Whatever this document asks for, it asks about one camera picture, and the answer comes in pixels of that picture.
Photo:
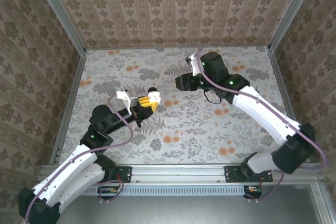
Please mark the white earbud charging case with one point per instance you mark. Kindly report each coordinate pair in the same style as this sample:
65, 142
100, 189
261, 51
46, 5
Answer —
155, 97

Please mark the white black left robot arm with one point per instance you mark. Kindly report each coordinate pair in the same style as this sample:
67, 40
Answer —
68, 182

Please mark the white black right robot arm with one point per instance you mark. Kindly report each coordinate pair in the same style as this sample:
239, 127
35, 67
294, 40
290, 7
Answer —
260, 119

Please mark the floral print tablecloth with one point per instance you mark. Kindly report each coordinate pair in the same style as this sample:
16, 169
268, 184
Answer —
183, 140

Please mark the black controller board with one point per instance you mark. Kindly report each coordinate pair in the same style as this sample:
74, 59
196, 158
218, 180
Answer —
253, 190
107, 191

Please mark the steel sheet panel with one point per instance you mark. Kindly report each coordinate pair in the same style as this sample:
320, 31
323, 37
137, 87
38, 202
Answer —
183, 211

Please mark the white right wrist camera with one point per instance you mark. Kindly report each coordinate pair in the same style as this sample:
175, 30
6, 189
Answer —
194, 68

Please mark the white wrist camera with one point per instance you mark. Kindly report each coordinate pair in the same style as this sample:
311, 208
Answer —
194, 68
123, 95

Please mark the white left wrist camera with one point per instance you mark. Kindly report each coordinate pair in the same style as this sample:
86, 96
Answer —
123, 95

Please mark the aluminium frame rail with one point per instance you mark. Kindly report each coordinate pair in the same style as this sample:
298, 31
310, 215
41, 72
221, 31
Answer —
284, 90
68, 103
178, 47

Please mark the wide aluminium base rail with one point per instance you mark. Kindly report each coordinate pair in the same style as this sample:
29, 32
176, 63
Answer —
178, 174

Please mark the aluminium frame post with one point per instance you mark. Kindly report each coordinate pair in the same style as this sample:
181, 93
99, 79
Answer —
294, 11
59, 14

